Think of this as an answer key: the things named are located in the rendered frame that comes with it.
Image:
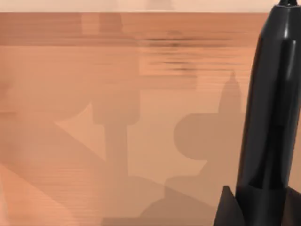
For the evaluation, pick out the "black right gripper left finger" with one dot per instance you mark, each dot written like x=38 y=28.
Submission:
x=227 y=209

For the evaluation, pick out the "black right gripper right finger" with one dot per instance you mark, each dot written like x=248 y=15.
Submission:
x=294 y=209

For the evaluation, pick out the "glossy black bottle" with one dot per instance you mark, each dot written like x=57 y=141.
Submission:
x=270 y=117

